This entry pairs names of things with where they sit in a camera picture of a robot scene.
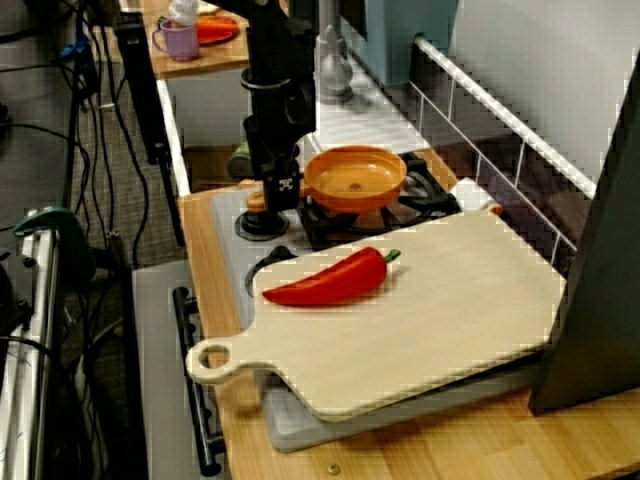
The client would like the teal blue box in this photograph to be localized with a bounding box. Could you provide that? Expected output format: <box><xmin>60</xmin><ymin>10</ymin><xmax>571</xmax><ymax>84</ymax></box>
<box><xmin>362</xmin><ymin>0</ymin><xmax>459</xmax><ymax>86</ymax></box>

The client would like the black cable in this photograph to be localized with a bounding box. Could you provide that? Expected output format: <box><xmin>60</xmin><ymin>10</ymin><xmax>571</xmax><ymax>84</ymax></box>
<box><xmin>99</xmin><ymin>19</ymin><xmax>151</xmax><ymax>269</ymax></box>
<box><xmin>0</xmin><ymin>122</ymin><xmax>94</xmax><ymax>236</ymax></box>

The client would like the wooden toy kitchen countertop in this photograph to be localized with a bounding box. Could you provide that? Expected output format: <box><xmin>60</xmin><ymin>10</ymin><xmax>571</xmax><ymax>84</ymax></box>
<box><xmin>177</xmin><ymin>147</ymin><xmax>640</xmax><ymax>480</ymax></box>

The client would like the white toy sink unit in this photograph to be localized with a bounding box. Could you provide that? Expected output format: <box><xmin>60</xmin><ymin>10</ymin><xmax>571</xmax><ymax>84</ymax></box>
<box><xmin>157</xmin><ymin>47</ymin><xmax>431</xmax><ymax>199</ymax></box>

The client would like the dark tiled backsplash panel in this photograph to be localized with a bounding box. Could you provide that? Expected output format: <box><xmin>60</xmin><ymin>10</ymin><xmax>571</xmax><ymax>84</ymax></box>
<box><xmin>409</xmin><ymin>34</ymin><xmax>599</xmax><ymax>279</ymax></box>

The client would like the white cloth piece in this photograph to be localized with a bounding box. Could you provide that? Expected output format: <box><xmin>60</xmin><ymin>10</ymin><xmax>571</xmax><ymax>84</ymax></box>
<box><xmin>449</xmin><ymin>177</ymin><xmax>494</xmax><ymax>214</ymax></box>

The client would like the white toy oven door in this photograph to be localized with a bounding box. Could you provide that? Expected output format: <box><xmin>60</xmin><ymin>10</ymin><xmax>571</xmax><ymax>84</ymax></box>
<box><xmin>132</xmin><ymin>262</ymin><xmax>231</xmax><ymax>480</ymax></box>

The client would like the red plastic plate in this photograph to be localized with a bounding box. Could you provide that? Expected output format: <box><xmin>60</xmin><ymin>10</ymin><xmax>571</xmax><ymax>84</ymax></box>
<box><xmin>195</xmin><ymin>14</ymin><xmax>240</xmax><ymax>47</ymax></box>

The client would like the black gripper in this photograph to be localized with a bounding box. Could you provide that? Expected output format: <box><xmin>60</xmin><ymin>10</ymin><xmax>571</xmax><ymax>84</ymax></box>
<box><xmin>243</xmin><ymin>94</ymin><xmax>317</xmax><ymax>213</ymax></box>

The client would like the orange toy frying pan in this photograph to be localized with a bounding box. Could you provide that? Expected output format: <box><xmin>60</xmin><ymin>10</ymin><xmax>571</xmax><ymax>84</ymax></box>
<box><xmin>246</xmin><ymin>144</ymin><xmax>409</xmax><ymax>214</ymax></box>

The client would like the black upright bar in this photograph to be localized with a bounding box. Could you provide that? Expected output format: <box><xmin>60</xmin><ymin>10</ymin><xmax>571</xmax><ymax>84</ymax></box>
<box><xmin>115</xmin><ymin>12</ymin><xmax>171</xmax><ymax>166</ymax></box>

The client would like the black burner grate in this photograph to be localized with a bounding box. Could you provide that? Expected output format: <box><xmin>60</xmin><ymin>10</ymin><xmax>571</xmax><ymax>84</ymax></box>
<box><xmin>297</xmin><ymin>152</ymin><xmax>464</xmax><ymax>251</ymax></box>

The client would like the grey toy faucet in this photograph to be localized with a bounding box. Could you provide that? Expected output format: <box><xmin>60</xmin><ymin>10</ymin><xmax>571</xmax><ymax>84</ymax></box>
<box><xmin>312</xmin><ymin>0</ymin><xmax>369</xmax><ymax>106</ymax></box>

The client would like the grey toy stove plate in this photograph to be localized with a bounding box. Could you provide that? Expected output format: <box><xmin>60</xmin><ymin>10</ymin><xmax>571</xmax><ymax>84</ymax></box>
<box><xmin>208</xmin><ymin>187</ymin><xmax>541</xmax><ymax>455</ymax></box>

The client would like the green toy can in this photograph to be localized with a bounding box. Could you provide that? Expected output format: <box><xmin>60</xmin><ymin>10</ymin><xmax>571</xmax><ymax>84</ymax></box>
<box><xmin>227</xmin><ymin>139</ymin><xmax>254</xmax><ymax>180</ymax></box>

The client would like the white soft toy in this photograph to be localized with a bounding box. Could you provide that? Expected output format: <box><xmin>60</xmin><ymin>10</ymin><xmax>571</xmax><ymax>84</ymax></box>
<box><xmin>167</xmin><ymin>0</ymin><xmax>201</xmax><ymax>25</ymax></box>

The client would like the purple plastic cup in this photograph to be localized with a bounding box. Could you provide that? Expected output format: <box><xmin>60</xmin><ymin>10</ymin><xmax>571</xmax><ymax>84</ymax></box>
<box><xmin>151</xmin><ymin>18</ymin><xmax>201</xmax><ymax>62</ymax></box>

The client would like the aluminium frame profile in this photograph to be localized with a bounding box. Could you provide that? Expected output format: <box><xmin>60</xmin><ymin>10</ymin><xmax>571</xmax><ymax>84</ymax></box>
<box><xmin>0</xmin><ymin>209</ymin><xmax>64</xmax><ymax>480</ymax></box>

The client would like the dark upright panel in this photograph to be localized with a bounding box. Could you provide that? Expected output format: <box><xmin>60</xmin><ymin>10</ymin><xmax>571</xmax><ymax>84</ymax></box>
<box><xmin>527</xmin><ymin>49</ymin><xmax>640</xmax><ymax>419</ymax></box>

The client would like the light wooden cutting board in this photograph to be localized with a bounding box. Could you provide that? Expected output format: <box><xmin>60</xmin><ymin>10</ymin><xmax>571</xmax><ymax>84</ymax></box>
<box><xmin>184</xmin><ymin>208</ymin><xmax>569</xmax><ymax>426</ymax></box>

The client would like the red toy chili pepper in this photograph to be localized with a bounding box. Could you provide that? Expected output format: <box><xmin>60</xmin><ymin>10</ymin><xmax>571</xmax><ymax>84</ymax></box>
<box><xmin>261</xmin><ymin>246</ymin><xmax>402</xmax><ymax>307</ymax></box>

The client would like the black oven door handle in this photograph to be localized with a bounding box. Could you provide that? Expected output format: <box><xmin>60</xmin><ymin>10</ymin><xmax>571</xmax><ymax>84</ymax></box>
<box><xmin>172</xmin><ymin>286</ymin><xmax>224</xmax><ymax>477</ymax></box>

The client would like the black stove knob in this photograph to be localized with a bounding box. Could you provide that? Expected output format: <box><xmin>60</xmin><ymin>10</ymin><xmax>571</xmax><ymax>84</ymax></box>
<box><xmin>244</xmin><ymin>244</ymin><xmax>301</xmax><ymax>296</ymax></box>
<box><xmin>234</xmin><ymin>207</ymin><xmax>291</xmax><ymax>244</ymax></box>

